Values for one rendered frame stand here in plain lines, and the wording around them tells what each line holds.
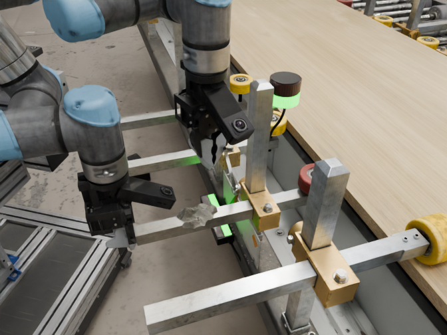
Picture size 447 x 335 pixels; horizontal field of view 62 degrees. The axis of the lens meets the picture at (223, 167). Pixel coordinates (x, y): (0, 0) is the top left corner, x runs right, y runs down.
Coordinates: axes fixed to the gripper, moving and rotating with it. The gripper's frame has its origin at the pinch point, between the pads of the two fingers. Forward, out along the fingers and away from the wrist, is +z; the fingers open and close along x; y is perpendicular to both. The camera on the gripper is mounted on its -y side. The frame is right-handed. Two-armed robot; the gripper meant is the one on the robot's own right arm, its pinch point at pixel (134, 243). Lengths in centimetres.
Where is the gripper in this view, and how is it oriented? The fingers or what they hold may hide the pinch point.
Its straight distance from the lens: 81.9
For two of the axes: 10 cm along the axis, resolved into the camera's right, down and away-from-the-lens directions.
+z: -0.2, 7.8, 6.3
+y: -9.5, 1.8, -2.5
